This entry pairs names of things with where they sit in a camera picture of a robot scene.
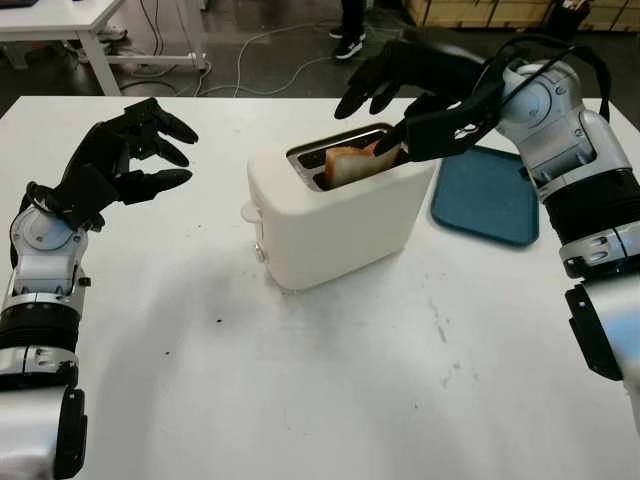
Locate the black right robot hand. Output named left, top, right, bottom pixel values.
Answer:
left=333, top=37, right=490, bottom=159

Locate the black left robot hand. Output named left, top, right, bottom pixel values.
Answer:
left=58, top=97, right=200, bottom=205

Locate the toast slice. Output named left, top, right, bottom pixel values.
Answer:
left=324, top=142, right=404, bottom=190

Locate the person in cream jacket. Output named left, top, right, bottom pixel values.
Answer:
left=328, top=0, right=369, bottom=61

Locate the white two-slot toaster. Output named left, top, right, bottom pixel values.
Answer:
left=239, top=121, right=437, bottom=292

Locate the wooden crate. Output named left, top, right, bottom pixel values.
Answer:
left=402, top=0, right=640, bottom=31

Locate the white desk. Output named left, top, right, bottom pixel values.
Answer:
left=0, top=0, right=209, bottom=96

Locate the black trash bin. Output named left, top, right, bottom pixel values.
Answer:
left=547, top=0, right=589, bottom=44

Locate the blue plastic tray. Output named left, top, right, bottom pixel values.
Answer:
left=430, top=144, right=541, bottom=247

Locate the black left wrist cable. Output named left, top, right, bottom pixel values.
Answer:
left=24, top=180, right=64, bottom=216

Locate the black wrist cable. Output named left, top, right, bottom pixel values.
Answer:
left=474, top=33, right=614, bottom=126
left=24, top=180, right=64, bottom=216

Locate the grey floor cable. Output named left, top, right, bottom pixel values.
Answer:
left=119, top=59, right=216, bottom=97

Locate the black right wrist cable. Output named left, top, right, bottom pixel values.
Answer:
left=474, top=33, right=614, bottom=126

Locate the white floor cable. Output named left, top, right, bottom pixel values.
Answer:
left=197, top=19, right=401, bottom=99

